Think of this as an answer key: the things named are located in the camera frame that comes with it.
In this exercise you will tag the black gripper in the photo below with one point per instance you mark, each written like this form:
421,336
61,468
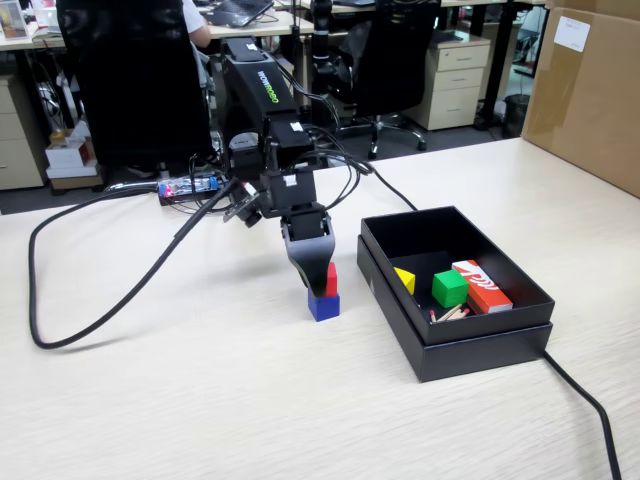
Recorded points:
307,225

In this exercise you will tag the red cube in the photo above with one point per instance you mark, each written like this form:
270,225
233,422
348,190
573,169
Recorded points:
332,280

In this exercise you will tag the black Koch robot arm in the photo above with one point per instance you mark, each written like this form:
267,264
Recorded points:
260,95

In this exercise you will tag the blue cube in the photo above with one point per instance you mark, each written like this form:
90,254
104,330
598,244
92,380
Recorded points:
324,307

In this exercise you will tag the green cube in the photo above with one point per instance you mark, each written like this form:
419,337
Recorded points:
449,289

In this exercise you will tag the yellow triangular block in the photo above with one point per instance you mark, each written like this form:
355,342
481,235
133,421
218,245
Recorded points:
406,280

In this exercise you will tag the black cardboard box tray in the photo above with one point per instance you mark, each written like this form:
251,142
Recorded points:
450,235

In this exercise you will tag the clear cased controller board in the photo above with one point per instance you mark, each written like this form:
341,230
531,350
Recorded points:
190,187

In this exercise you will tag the red and white matchbox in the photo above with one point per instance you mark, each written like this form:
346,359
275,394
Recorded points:
482,287

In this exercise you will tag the black mesh office chair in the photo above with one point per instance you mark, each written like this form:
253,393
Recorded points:
390,60

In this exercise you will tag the black clamp mounted pole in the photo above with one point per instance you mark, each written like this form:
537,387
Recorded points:
321,45

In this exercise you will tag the beige office desk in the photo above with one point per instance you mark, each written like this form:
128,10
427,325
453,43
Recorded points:
240,31

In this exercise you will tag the black high back office chair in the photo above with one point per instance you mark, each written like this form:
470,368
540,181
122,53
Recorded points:
135,85

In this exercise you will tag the black waste bin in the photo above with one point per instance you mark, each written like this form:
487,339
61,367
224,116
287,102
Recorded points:
516,116

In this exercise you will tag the black laptop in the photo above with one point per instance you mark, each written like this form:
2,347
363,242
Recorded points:
237,12

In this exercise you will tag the white boxes stack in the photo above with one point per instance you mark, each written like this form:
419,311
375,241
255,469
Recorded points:
70,160

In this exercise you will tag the person in white shirt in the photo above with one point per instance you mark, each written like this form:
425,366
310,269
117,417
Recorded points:
196,25

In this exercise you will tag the beige drawer cabinet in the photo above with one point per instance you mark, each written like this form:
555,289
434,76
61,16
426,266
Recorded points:
17,135

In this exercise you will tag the large brown cardboard box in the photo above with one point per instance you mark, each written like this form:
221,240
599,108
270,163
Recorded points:
590,90

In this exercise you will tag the clear acrylic sign holder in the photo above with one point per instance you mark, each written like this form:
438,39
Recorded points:
12,20

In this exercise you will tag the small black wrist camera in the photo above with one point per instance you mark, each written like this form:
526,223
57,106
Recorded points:
245,210

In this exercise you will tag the beige three drawer pedestal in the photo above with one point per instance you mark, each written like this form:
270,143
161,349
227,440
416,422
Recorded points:
452,85

